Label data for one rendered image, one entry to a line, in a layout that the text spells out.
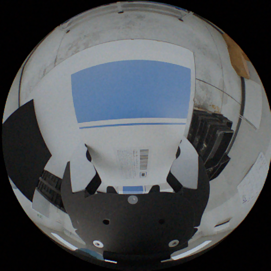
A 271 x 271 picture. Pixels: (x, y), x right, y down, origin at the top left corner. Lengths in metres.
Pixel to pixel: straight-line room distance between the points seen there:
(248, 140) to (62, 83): 2.73
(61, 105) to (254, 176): 2.89
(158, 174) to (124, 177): 0.06
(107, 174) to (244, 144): 2.62
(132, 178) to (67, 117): 0.22
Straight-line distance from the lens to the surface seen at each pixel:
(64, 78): 0.26
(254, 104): 2.45
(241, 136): 2.63
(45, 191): 0.74
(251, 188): 2.80
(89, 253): 0.27
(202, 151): 0.75
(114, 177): 0.15
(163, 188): 0.28
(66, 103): 0.26
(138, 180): 0.16
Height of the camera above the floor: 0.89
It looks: 58 degrees down
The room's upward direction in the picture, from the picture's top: 175 degrees clockwise
